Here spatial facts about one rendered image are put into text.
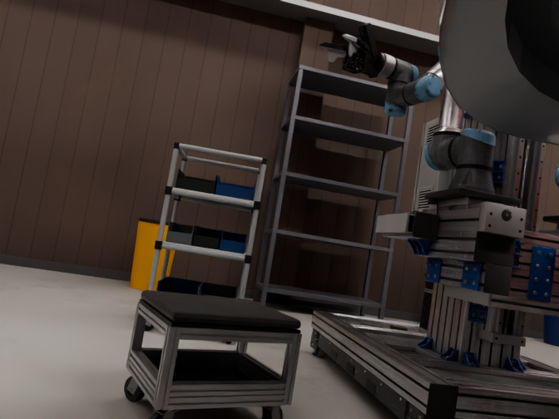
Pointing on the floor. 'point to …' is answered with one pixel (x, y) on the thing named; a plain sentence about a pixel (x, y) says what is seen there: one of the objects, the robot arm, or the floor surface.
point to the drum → (145, 234)
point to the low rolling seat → (292, 336)
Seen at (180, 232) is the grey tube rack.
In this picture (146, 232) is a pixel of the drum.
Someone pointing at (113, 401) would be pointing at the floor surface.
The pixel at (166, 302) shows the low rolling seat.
